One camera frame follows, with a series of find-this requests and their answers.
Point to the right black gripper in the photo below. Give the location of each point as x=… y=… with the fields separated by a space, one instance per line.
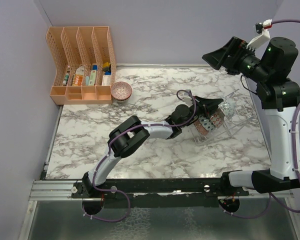
x=234 y=46

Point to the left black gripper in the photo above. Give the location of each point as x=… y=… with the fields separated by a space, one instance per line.
x=207 y=105

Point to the grey white patterned bowl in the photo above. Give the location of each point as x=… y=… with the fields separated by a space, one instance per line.
x=227 y=107

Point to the dark blue patterned bowl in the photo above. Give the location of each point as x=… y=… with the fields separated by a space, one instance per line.
x=217 y=118

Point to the light blue patterned bowl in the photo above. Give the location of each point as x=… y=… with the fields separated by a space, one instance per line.
x=207 y=124

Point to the red floral bowl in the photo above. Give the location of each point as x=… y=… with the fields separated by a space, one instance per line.
x=199 y=127

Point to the pink patterned bowl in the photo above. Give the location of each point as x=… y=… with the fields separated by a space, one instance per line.
x=121 y=91

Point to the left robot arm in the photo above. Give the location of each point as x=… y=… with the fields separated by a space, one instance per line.
x=130 y=135

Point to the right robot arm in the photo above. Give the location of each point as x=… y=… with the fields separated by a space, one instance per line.
x=279 y=98

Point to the orange plastic file organizer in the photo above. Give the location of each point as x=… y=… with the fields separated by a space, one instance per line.
x=85 y=64

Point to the white wire dish rack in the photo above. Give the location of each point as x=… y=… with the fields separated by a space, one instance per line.
x=244 y=114

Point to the black mounting base rail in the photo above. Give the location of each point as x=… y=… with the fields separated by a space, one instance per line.
x=154 y=193

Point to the aluminium frame rail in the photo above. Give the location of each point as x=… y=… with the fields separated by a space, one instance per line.
x=52 y=190

